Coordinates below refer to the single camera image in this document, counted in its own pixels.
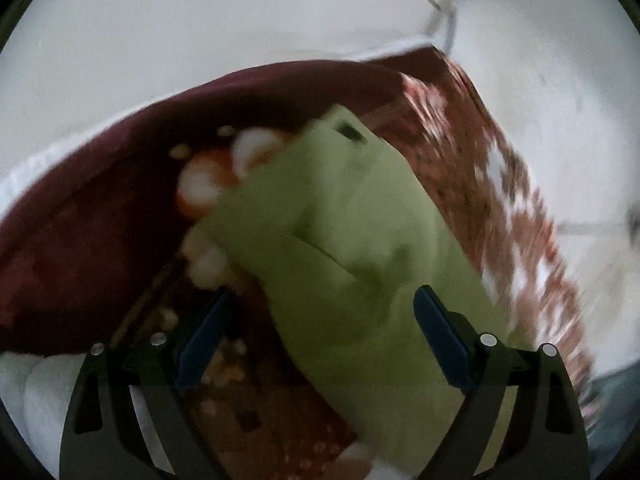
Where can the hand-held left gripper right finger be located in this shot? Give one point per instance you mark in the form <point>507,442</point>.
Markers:
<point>445,340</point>

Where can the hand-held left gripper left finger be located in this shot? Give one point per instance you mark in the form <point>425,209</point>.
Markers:
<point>202,340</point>

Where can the green garment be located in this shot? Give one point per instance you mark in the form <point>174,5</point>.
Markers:
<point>350,260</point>

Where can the maroon floral blanket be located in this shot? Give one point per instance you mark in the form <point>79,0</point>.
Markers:
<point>100,220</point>

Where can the white cloth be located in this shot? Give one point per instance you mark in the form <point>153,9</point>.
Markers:
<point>40,390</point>

